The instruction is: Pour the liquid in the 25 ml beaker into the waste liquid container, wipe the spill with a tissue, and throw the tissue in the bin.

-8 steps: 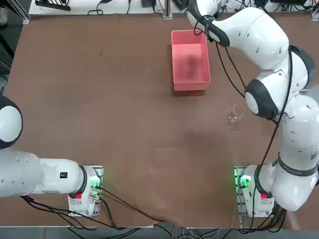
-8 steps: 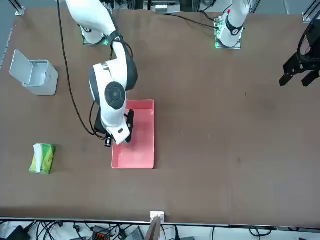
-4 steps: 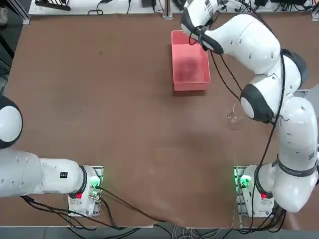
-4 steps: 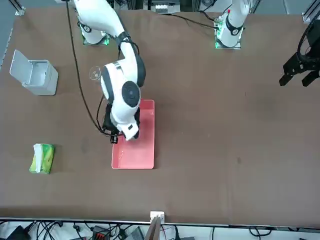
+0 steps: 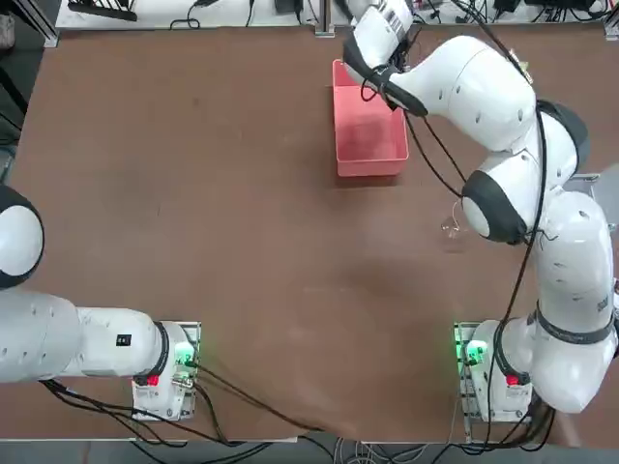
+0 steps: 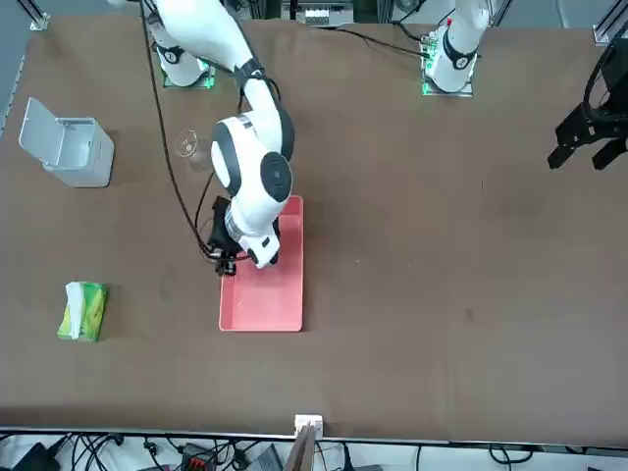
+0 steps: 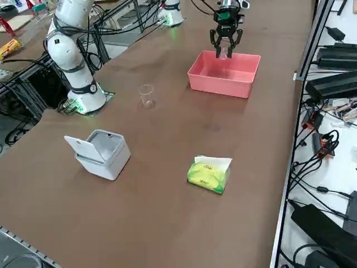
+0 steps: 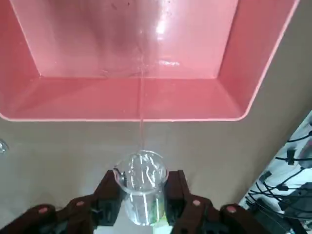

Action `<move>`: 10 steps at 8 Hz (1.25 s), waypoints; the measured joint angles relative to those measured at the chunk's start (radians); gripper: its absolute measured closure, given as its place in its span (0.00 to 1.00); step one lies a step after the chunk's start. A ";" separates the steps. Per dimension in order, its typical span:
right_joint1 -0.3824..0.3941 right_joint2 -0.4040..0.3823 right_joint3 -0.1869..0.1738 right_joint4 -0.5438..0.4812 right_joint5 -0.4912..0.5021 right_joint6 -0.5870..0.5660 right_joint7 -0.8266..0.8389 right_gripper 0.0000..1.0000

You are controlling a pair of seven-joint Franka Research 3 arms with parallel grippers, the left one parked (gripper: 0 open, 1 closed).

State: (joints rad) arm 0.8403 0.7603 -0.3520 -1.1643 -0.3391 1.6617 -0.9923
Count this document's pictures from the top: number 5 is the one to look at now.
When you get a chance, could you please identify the large glass beaker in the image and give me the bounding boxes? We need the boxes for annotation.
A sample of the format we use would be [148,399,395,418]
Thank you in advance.
[438,200,469,247]

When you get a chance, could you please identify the aluminium frame rail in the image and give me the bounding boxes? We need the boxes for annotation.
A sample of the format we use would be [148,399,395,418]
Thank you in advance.
[9,0,60,48]

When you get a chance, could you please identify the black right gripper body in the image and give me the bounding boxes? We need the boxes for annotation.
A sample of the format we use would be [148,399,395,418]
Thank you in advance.
[389,28,421,72]

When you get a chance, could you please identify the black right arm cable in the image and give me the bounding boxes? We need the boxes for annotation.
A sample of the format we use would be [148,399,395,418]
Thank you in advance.
[360,0,557,330]

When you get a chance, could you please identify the long dark base cable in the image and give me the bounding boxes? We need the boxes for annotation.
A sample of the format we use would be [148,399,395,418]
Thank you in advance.
[191,362,326,432]

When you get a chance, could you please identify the aluminium post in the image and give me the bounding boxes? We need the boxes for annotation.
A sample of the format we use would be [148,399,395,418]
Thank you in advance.
[314,0,337,39]

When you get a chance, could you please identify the pink plastic bin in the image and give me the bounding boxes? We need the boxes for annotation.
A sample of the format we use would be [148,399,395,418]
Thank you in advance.
[332,58,411,178]

